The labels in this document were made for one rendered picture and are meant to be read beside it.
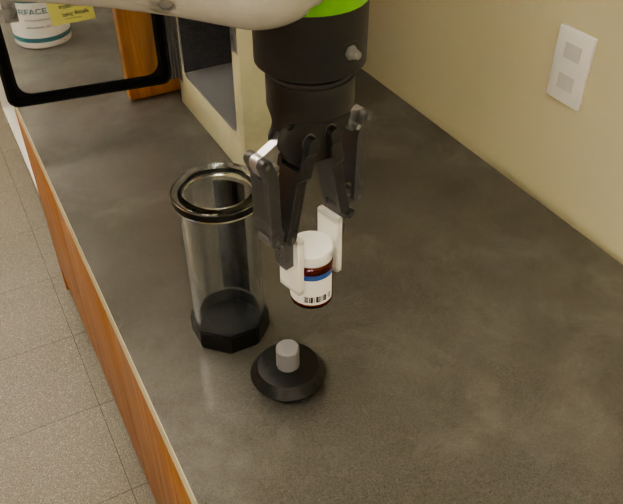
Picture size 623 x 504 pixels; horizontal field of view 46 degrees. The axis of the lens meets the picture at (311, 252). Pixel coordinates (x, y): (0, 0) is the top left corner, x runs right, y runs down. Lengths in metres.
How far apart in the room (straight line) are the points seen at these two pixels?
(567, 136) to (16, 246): 2.07
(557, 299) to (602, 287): 0.08
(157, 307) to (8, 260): 1.76
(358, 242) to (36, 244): 1.83
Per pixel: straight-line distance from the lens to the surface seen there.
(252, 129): 1.22
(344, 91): 0.60
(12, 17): 1.39
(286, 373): 0.88
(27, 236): 2.85
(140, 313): 1.03
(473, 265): 1.10
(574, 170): 1.23
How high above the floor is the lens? 1.64
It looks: 39 degrees down
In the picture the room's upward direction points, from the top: straight up
